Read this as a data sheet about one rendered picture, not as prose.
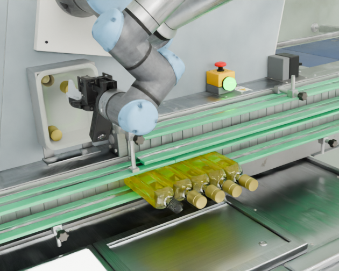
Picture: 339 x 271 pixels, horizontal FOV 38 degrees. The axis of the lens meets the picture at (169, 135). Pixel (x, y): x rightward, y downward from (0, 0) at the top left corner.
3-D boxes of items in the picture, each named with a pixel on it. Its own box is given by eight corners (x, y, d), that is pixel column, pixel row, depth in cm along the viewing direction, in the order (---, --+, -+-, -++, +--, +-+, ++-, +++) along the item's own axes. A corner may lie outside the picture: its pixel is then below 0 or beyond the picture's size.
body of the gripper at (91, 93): (103, 71, 124) (125, 79, 114) (105, 104, 127) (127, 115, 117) (74, 76, 120) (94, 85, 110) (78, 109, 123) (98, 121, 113)
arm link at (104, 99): (136, 120, 114) (104, 127, 110) (127, 115, 117) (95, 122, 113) (134, 88, 111) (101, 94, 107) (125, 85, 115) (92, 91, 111)
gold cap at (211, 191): (204, 198, 132) (214, 204, 129) (204, 186, 131) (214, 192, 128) (215, 194, 134) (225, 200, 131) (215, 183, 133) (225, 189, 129)
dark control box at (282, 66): (266, 76, 182) (282, 80, 175) (267, 55, 179) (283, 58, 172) (283, 72, 186) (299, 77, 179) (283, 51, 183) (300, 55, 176)
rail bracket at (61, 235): (42, 235, 137) (59, 258, 126) (39, 213, 135) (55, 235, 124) (56, 230, 139) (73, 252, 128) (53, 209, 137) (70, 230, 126)
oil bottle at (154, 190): (124, 184, 146) (160, 213, 129) (122, 167, 144) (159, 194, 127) (140, 179, 149) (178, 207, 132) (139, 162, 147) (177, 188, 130)
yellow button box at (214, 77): (205, 90, 169) (218, 94, 163) (205, 69, 166) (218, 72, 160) (221, 86, 172) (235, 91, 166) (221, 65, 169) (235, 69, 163)
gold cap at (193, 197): (186, 204, 130) (196, 211, 126) (186, 192, 128) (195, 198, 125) (197, 200, 131) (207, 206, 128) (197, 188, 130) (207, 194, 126)
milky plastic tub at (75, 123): (37, 143, 142) (47, 152, 135) (25, 67, 134) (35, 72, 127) (93, 129, 150) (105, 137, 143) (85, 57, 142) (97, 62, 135)
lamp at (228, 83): (221, 91, 163) (227, 92, 160) (221, 77, 161) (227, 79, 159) (232, 88, 165) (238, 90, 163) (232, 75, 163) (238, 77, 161)
